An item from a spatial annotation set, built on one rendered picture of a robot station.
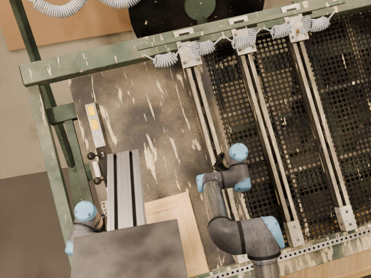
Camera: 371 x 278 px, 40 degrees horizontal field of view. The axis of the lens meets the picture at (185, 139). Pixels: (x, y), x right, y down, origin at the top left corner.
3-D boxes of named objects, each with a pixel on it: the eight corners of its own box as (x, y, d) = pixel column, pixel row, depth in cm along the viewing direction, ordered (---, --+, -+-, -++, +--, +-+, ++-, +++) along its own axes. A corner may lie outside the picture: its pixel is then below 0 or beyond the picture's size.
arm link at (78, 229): (87, 255, 173) (97, 225, 178) (59, 250, 177) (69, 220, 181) (96, 262, 180) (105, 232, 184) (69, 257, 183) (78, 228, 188)
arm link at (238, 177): (224, 194, 212) (220, 169, 215) (251, 191, 212) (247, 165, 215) (226, 191, 205) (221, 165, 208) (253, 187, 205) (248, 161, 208)
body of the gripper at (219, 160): (217, 155, 235) (223, 148, 223) (233, 164, 235) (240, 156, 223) (210, 169, 232) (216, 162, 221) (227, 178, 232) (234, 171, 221)
